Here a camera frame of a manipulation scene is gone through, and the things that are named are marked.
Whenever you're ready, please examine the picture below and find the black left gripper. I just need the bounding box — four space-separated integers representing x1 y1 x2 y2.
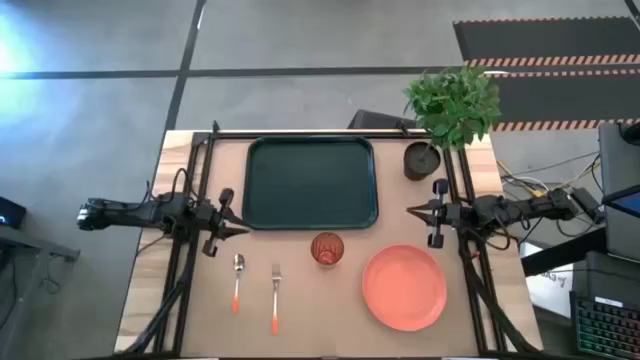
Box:
192 187 251 259

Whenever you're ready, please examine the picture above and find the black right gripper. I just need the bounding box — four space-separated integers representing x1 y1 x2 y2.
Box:
405 178 464 250

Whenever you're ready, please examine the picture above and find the metal spoon orange handle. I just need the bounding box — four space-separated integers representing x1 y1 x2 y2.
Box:
231 253 246 315

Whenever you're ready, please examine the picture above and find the orange round plate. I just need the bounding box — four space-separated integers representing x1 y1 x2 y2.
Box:
361 243 448 333

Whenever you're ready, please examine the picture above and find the metal fork orange handle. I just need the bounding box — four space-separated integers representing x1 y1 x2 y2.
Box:
270 263 283 337

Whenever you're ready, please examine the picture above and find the dark green plastic tray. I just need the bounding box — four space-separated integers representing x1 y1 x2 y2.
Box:
241 134 380 232

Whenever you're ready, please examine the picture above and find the red translucent cup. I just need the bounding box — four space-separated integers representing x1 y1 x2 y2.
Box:
310 231 346 267

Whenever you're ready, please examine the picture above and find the dark round plant pot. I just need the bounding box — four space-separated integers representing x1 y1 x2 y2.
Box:
403 141 443 182

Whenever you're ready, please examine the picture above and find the black chair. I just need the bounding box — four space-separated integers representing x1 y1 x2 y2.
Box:
347 108 419 131

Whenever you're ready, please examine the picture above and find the green leafy plant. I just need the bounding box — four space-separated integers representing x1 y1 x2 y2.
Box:
402 64 503 151

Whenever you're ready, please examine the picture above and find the brown table mat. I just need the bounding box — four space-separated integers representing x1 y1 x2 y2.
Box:
179 137 481 359

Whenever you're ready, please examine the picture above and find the black desk beam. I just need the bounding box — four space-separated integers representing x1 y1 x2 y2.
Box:
519 227 609 277

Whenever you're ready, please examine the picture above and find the white printed sheet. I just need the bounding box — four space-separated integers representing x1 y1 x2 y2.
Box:
522 242 576 319

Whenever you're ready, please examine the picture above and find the black power adapter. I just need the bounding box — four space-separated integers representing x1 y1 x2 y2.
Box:
574 187 606 225

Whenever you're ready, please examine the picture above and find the black floor mat striped edge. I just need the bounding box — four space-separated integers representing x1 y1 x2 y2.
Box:
487 68 640 132
452 16 640 69

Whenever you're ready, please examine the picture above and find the grey computer monitor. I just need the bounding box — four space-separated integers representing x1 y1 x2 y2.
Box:
598 122 640 264

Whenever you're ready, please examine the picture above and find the grey side desk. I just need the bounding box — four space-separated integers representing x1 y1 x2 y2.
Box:
0 224 81 351

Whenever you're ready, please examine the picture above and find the backlit black keyboard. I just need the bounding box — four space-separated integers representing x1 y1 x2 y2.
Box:
569 291 640 360

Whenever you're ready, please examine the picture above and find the black box with light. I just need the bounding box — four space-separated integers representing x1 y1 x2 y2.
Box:
0 195 27 230

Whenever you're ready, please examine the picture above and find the yellow cable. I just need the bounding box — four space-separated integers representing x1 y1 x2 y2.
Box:
497 159 601 199

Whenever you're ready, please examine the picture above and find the black metal table frame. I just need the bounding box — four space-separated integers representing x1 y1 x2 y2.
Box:
118 119 542 360

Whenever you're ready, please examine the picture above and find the thin grey cable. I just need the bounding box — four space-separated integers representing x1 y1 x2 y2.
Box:
509 151 600 177

